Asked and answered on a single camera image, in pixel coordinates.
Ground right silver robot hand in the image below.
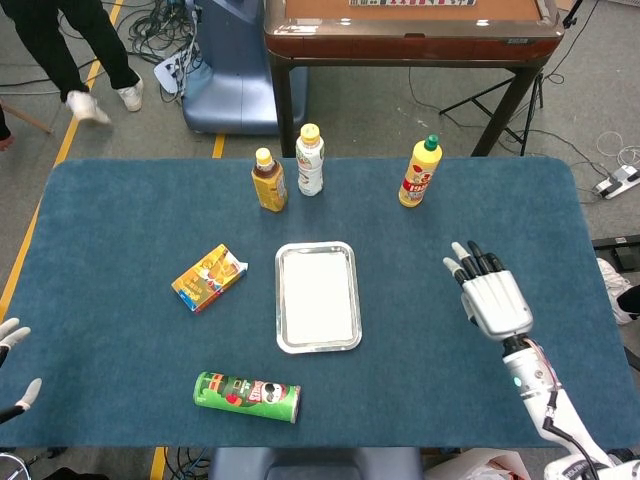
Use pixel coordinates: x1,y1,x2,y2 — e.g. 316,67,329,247
442,240,535,343

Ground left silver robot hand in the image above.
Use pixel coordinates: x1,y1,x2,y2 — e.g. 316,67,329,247
0,317,44,426

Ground stainless steel tray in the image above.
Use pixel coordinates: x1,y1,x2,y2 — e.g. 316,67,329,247
274,241,363,355

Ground white shoe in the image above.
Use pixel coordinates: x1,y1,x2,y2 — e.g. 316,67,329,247
597,258,640,326

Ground black metal floor base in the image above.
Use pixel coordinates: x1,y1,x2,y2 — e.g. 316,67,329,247
592,234,640,271

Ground yellow detergent bottle green cap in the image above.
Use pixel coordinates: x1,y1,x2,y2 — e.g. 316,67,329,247
398,133,445,209

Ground blue table cloth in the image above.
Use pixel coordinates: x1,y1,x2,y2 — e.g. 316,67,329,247
0,156,629,450

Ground white plastic bag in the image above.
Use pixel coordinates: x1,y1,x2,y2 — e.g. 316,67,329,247
424,448,531,480

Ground white power strip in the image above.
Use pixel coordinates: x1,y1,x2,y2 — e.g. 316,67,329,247
593,164,640,200

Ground orange snack box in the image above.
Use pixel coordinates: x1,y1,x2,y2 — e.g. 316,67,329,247
170,243,250,314

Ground person in dark clothing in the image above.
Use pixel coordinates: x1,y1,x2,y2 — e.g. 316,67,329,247
0,105,16,152

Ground wooden pole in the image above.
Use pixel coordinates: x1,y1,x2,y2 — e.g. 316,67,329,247
0,99,55,135

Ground white label drink bottle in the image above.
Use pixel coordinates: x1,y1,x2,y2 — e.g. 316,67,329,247
295,122,325,197

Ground green Pringles can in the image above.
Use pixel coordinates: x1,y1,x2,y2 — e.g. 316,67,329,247
192,370,302,425

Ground grey robot body base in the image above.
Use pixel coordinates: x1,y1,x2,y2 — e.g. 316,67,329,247
207,446,424,480

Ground yellow label tea bottle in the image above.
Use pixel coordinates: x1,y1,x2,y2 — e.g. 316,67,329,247
250,147,289,214

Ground brown mahjong table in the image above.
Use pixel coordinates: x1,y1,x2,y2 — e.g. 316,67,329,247
263,0,566,159

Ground black tripod stand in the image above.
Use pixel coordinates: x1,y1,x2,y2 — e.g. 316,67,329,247
439,0,585,157

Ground white socket panel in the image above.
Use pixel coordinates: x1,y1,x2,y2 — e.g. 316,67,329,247
153,54,194,95

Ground person in black trousers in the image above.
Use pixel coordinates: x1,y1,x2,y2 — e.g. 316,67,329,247
0,0,145,126

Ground blue grey machine base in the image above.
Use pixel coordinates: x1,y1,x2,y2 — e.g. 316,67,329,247
181,0,309,136

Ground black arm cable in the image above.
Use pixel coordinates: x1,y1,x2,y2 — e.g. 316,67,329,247
542,389,616,471

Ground black floor cable bundle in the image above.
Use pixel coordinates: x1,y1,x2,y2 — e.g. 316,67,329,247
0,0,204,104

